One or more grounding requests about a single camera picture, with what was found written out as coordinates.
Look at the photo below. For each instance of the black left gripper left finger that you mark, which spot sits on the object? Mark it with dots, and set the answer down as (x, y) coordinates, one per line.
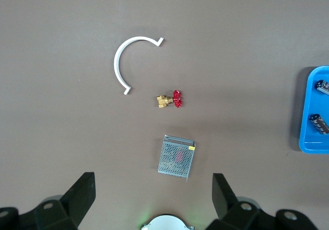
(77, 201)

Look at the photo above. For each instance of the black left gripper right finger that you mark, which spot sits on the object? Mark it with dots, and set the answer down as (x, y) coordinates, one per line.
(223, 201)

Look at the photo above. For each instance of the dark electrolytic capacitor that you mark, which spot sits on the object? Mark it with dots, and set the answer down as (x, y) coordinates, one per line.
(320, 124)

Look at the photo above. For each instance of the small dark relay block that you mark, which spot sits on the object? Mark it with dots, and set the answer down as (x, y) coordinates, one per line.
(323, 85)

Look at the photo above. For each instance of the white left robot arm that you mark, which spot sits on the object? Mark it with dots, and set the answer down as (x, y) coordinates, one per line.
(167, 223)

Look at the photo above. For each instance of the blue plastic tray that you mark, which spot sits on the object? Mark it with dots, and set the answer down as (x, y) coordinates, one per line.
(312, 104)

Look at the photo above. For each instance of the metal mesh power supply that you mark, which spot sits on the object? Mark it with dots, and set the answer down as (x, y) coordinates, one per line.
(176, 158)

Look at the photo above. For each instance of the brown table mat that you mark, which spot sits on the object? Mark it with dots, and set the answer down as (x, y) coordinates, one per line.
(64, 112)

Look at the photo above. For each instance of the brass valve red handwheel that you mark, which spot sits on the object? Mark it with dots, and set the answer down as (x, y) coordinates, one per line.
(164, 101)

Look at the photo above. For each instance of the white curved plastic bracket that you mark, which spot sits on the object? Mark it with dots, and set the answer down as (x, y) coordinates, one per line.
(117, 61)

